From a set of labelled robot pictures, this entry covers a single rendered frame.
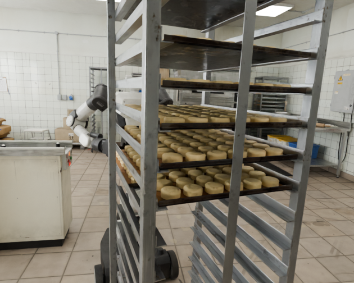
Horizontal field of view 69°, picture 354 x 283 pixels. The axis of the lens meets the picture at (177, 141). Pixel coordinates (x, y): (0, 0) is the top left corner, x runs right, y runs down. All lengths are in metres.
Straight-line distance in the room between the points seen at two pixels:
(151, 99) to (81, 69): 6.02
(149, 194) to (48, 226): 2.04
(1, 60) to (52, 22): 1.39
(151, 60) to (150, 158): 0.20
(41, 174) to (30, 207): 0.30
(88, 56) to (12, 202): 4.56
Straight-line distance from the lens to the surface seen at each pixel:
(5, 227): 2.67
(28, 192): 2.48
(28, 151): 2.38
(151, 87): 0.53
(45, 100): 6.73
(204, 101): 1.26
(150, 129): 0.54
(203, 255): 1.42
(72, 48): 6.61
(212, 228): 1.28
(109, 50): 1.14
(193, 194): 0.66
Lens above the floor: 1.39
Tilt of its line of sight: 11 degrees down
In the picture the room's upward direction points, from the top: 2 degrees clockwise
